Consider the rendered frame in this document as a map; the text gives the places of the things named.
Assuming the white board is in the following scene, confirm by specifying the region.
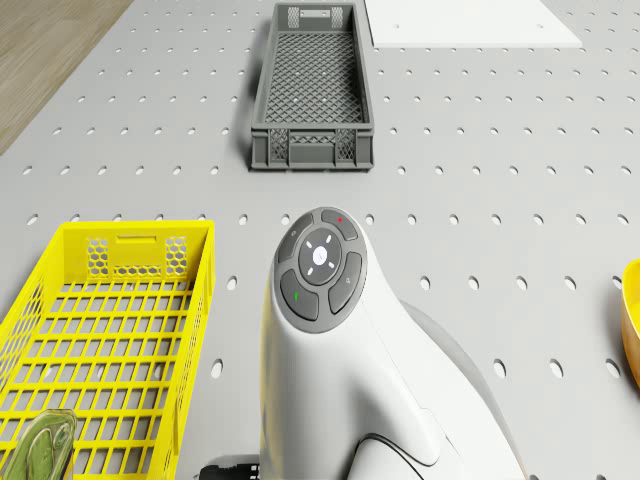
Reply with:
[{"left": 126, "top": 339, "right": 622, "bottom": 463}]
[{"left": 363, "top": 0, "right": 584, "bottom": 50}]

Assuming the green flat-sided can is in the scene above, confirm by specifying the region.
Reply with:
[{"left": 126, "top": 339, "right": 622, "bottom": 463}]
[{"left": 6, "top": 407, "right": 79, "bottom": 480}]

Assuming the dark grey basket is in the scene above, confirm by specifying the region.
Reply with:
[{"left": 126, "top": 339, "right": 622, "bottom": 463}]
[{"left": 248, "top": 1, "right": 377, "bottom": 174}]

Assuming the yellow bowl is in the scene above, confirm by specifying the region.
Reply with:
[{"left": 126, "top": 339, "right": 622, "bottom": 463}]
[{"left": 620, "top": 257, "right": 640, "bottom": 392}]

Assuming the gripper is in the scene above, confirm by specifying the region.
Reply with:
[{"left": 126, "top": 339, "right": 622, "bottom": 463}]
[{"left": 198, "top": 452, "right": 262, "bottom": 480}]

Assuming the yellow basket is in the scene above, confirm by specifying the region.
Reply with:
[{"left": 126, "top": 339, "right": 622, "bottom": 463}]
[{"left": 0, "top": 219, "right": 217, "bottom": 480}]

